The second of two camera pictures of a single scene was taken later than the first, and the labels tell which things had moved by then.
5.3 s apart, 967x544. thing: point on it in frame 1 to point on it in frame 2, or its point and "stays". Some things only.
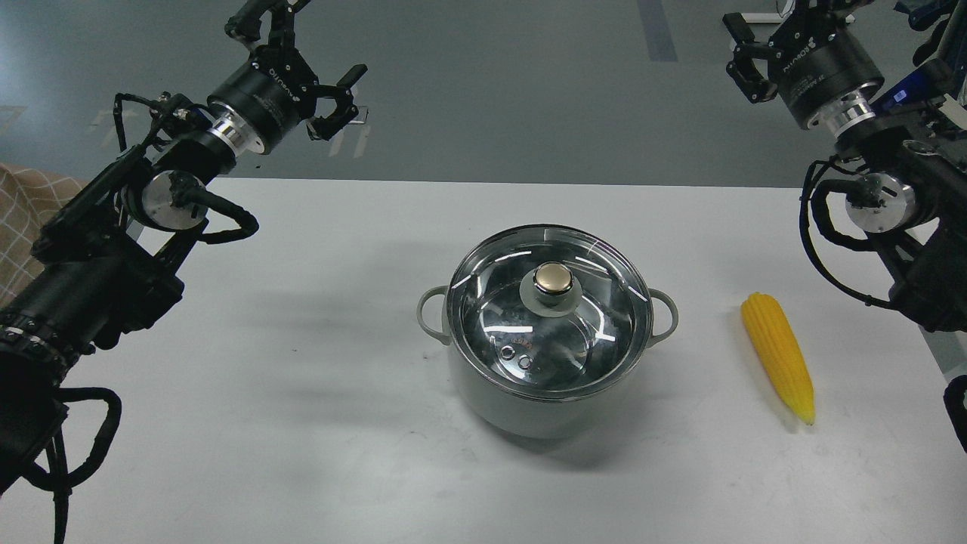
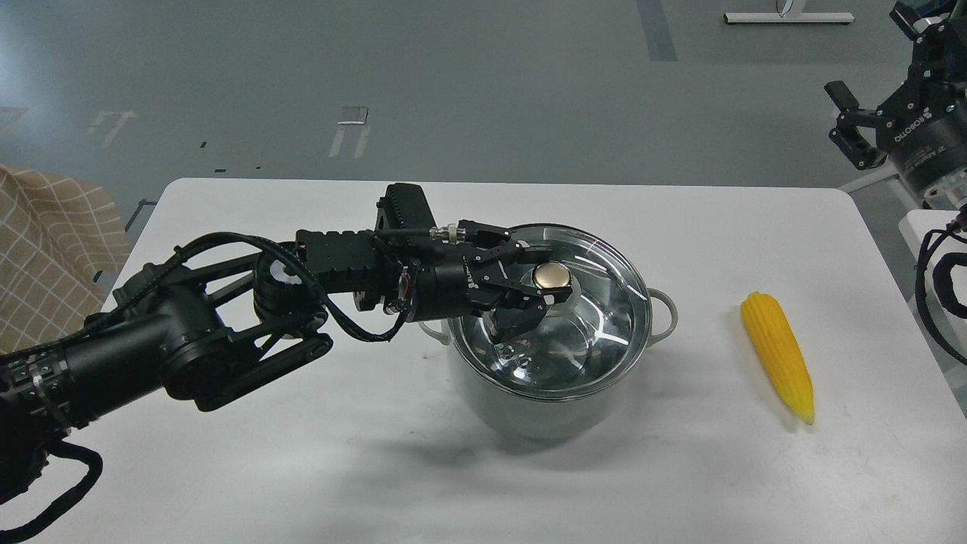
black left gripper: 273,89 to 446,291
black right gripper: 817,60 to 924,127
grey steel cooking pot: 549,419 stays
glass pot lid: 550,311 stays
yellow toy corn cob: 774,338 stays
